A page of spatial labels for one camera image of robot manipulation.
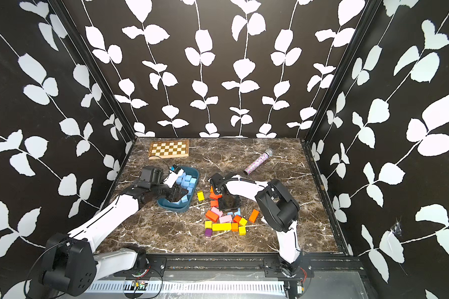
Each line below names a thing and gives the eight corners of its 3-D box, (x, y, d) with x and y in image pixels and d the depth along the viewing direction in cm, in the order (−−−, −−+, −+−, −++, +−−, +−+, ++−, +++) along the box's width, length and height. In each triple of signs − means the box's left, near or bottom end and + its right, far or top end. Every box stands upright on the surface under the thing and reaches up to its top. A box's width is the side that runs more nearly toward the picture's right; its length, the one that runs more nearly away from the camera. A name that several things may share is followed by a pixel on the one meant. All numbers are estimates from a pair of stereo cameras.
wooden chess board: (150, 159, 111) (148, 156, 109) (153, 144, 119) (152, 141, 117) (188, 156, 113) (188, 153, 111) (189, 141, 121) (188, 138, 119)
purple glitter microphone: (244, 173, 106) (244, 169, 103) (268, 152, 117) (269, 147, 114) (248, 176, 105) (249, 172, 102) (272, 155, 116) (273, 150, 112)
